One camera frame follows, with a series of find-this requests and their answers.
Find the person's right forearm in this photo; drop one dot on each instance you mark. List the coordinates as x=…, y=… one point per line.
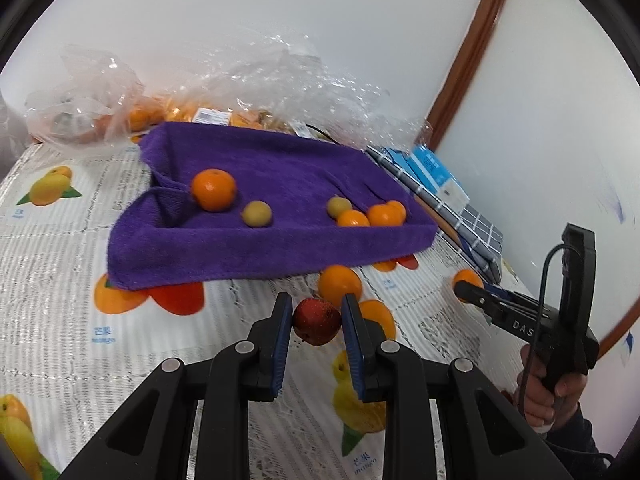
x=575, y=445

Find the grey checked cloth case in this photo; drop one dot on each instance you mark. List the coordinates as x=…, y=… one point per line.
x=475, y=230

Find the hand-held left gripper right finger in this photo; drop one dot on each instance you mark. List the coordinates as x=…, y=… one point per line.
x=354, y=345

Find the yellow-green round fruit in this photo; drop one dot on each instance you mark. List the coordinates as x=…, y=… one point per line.
x=257, y=214
x=338, y=206

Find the large orange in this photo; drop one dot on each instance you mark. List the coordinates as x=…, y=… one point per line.
x=214, y=190

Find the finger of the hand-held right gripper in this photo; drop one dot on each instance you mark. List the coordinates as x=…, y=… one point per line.
x=500, y=292
x=475, y=296

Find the medium orange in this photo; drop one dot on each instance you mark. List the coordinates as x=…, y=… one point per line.
x=340, y=282

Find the blue tissue packet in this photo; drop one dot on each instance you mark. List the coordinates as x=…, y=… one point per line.
x=435, y=172

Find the person's right hand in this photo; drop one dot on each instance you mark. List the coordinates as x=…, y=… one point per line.
x=540, y=405

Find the small tangerine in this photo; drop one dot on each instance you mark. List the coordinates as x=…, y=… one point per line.
x=399, y=206
x=467, y=282
x=353, y=219
x=384, y=215

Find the large labelled clear bag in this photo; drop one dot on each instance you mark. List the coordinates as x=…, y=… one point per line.
x=310, y=80

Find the small red apple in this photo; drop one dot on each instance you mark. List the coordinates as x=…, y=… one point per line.
x=316, y=321

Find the brown wooden door frame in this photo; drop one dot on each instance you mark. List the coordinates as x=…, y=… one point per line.
x=470, y=45

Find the crumpled clear plastic bag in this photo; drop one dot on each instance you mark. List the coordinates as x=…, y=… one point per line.
x=75, y=100

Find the pile of bagged kumquats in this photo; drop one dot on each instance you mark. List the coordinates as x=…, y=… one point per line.
x=240, y=117

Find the fruit print lace tablecloth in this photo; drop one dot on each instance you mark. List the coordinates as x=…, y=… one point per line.
x=75, y=330

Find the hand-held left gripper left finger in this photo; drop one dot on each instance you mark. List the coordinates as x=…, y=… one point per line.
x=281, y=342

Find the purple towel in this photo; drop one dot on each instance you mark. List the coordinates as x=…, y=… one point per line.
x=300, y=170

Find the bunch of bagged tangerines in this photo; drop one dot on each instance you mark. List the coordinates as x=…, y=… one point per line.
x=140, y=117

